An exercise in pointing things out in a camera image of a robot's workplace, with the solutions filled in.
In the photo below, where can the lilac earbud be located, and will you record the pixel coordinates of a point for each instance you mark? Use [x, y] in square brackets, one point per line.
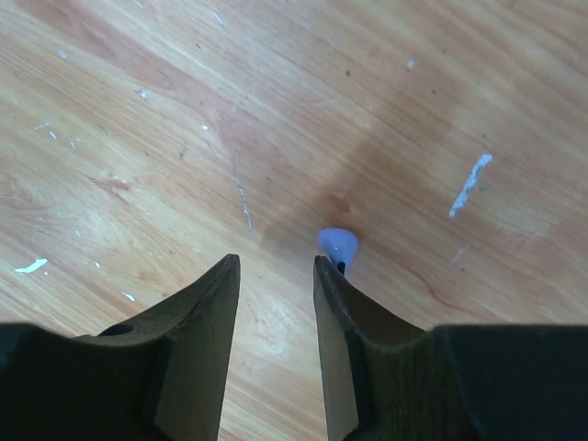
[340, 246]

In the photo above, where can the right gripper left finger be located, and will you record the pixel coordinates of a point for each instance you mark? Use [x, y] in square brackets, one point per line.
[160, 375]

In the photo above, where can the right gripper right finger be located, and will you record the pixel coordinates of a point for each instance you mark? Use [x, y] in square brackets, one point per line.
[386, 379]

